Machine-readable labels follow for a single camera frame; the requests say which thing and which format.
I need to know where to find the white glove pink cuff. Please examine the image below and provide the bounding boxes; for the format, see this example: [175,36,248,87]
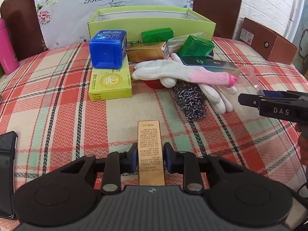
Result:
[131,59,238,88]

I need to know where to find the yellow medicine box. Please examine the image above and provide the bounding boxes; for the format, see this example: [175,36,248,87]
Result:
[88,56,132,101]

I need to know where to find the brown cardboard box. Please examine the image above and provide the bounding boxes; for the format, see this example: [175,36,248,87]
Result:
[240,18,298,65]

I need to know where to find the green box front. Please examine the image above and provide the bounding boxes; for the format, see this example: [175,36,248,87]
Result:
[178,35,215,57]

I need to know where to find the blue square tin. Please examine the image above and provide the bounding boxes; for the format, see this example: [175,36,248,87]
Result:
[89,30,127,69]

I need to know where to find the pink thermos bottle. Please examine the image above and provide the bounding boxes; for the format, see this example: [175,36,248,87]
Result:
[0,18,19,75]

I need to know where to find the black smartphone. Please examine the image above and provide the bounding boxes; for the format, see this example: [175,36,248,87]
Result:
[0,131,18,219]

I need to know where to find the orange gold small box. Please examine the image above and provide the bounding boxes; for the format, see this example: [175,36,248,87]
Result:
[126,42,170,63]

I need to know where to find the clear plastic cup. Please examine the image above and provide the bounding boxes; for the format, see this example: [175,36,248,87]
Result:
[224,66,264,104]

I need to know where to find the person right hand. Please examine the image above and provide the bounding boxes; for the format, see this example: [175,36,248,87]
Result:
[295,124,308,166]

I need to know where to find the dark brown headboard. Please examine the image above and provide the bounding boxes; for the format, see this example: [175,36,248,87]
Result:
[1,0,242,60]

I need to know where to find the gold slim box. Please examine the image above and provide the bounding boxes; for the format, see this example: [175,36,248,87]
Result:
[137,120,165,186]

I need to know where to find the light green cardboard box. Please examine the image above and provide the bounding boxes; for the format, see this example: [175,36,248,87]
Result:
[88,5,216,44]

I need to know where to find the steel wool scrubber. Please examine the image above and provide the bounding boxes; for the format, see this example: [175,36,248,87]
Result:
[173,81,207,121]

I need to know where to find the floral plastic-wrapped pillow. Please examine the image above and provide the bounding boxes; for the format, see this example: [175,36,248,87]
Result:
[33,0,196,50]

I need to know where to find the long dark blue box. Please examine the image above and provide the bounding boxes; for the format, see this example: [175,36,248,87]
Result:
[181,56,238,73]

